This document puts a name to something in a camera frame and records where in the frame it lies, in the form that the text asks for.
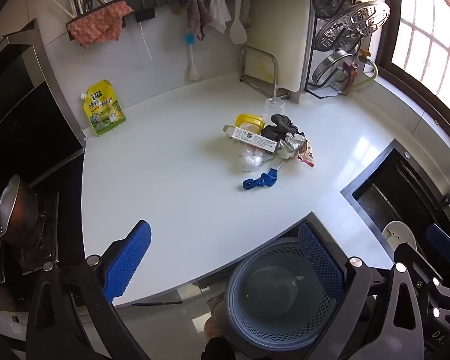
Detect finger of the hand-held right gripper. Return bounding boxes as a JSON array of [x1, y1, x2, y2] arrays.
[[427, 224, 450, 271], [394, 242, 442, 290]]

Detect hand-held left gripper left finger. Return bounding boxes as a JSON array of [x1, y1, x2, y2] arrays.
[[26, 219, 152, 360]]

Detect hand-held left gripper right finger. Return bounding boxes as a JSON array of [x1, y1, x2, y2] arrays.
[[298, 222, 424, 360]]

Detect blue perforated waste basket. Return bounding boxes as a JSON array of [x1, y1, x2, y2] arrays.
[[214, 237, 346, 359]]

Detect blue fabric strap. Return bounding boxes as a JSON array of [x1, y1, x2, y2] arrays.
[[242, 168, 279, 192]]

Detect silver foil wrapper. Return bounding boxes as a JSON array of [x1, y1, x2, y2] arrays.
[[277, 137, 306, 162]]

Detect clear plastic bag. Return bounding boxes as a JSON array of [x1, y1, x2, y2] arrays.
[[237, 146, 272, 173]]

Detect small printed carton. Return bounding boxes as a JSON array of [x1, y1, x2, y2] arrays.
[[227, 125, 279, 153]]

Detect white dish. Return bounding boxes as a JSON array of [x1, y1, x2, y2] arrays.
[[382, 220, 418, 257]]

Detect black sink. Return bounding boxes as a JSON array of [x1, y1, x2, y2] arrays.
[[340, 139, 450, 256]]

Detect black gas stove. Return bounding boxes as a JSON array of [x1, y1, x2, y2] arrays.
[[0, 191, 61, 286]]

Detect person's foot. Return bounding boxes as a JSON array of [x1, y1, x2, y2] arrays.
[[204, 317, 222, 340]]

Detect frying pan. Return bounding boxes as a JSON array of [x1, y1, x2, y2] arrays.
[[0, 174, 40, 250]]

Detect dark grey cloth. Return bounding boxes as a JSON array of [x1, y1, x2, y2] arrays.
[[260, 114, 304, 145]]

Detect yellow spouted pouch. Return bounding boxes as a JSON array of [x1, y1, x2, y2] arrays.
[[79, 79, 127, 137]]

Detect clear plastic jar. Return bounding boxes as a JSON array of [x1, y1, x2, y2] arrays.
[[263, 97, 286, 121]]

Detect metal cutting board stand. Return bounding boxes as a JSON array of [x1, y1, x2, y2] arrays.
[[240, 45, 291, 104]]

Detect brown plastic tool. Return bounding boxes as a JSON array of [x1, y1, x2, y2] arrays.
[[341, 60, 361, 94]]

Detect window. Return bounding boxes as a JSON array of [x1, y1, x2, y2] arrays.
[[375, 0, 450, 132]]

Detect small steel pot lid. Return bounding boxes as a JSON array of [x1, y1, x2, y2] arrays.
[[310, 50, 357, 87]]

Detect thin white stick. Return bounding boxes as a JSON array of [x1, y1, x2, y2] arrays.
[[140, 22, 154, 63]]

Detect white brush with blue band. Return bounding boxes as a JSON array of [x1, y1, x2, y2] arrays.
[[185, 24, 202, 82]]

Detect perforated metal steamer plate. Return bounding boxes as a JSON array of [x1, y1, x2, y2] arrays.
[[318, 2, 391, 51]]

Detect pink cloth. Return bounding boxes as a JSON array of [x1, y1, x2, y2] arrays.
[[67, 1, 134, 49]]

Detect white cutting board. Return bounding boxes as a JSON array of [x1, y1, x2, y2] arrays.
[[245, 0, 316, 92]]

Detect white rice paddle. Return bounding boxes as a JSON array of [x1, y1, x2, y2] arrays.
[[229, 0, 248, 44]]

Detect mauve cloth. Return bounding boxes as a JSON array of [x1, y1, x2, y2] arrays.
[[185, 0, 214, 42]]

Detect white cloth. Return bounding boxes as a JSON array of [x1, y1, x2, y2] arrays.
[[208, 0, 232, 34]]

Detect yellow plastic lid frame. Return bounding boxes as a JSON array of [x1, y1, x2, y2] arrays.
[[235, 113, 266, 133]]

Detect yellow hose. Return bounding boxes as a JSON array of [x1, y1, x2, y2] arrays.
[[347, 60, 379, 96]]

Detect black wire lid rack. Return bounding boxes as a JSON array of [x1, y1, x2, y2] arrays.
[[304, 0, 364, 98]]

